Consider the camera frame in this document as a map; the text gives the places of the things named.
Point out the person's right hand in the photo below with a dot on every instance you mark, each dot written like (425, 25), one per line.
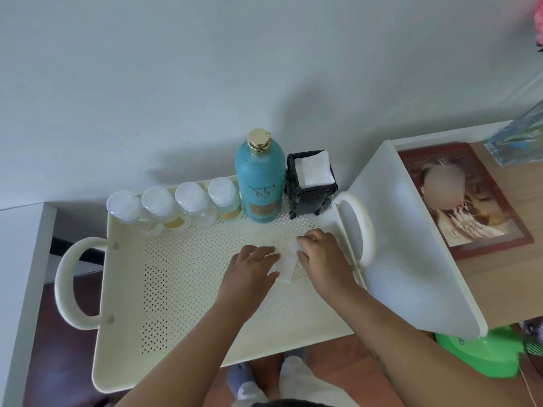
(326, 262)

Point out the person's left hand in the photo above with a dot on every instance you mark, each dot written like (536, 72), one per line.
(248, 279)

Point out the person's left fingers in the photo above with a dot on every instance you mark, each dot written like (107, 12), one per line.
(263, 254)

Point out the person's right fingers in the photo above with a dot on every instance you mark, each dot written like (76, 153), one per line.
(309, 243)

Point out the white cotton pad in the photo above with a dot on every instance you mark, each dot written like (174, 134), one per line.
(287, 269)

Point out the person's left forearm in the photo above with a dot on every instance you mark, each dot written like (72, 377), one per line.
(191, 356)

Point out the person's right forearm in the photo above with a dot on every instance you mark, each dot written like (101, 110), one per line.
(407, 356)

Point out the black cotton pad holder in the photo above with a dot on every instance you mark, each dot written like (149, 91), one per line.
(307, 199)

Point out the small clear bottle white cap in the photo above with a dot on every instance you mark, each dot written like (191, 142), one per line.
(124, 207)
(193, 200)
(222, 194)
(160, 204)

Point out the teal bottle with gold cap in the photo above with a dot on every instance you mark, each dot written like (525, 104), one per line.
(259, 182)

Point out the stack of white cotton pads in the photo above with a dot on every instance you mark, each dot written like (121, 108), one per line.
(313, 170)

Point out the white side panel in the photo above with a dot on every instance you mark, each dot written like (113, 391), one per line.
(407, 250)

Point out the grey slipper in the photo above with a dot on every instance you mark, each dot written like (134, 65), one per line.
(237, 377)

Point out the red framed picture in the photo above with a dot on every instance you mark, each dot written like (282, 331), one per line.
(483, 216)

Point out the green plastic stool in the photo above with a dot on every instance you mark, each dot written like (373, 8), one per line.
(483, 353)

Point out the clear glass vase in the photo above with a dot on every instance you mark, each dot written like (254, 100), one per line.
(519, 139)

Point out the white cabinet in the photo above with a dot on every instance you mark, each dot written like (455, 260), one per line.
(21, 292)

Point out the pink flower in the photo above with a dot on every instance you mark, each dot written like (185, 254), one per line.
(539, 25)

